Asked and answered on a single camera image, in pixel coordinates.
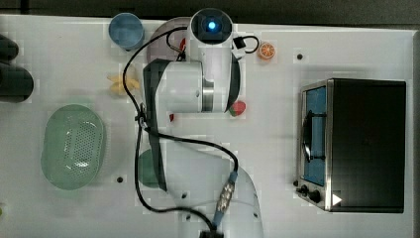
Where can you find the red strawberry toy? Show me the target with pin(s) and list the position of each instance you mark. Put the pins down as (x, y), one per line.
(237, 108)

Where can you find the peeled banana toy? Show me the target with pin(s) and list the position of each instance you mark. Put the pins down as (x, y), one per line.
(118, 86)

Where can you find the red ketchup bottle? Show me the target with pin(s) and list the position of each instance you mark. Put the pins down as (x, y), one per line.
(182, 45)

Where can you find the silver toaster oven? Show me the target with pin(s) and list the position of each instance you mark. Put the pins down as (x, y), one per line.
(352, 136)

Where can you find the orange slice toy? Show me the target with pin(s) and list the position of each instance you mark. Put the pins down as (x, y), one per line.
(266, 51)

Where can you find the green perforated colander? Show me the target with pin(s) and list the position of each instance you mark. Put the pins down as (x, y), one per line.
(74, 146)

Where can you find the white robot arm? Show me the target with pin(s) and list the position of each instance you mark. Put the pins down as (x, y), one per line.
(215, 196)

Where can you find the black pan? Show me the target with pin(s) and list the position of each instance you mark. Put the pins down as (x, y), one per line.
(16, 83)

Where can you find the black cylinder container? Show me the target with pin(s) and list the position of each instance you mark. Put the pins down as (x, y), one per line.
(8, 49)

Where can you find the blue cup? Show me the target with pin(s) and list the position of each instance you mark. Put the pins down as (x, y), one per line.
(126, 31)

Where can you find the green mug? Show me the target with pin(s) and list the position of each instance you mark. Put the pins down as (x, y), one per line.
(146, 170)

